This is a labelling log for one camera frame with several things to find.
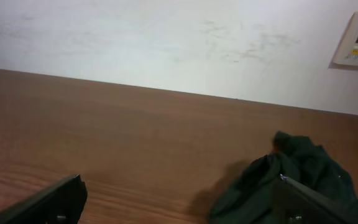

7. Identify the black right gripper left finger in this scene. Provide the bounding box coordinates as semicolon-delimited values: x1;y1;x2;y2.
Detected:
0;174;88;224

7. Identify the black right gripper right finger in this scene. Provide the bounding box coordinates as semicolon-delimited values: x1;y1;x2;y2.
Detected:
273;175;358;224

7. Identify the dark green t-shirt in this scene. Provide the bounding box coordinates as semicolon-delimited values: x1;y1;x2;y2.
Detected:
207;131;358;223

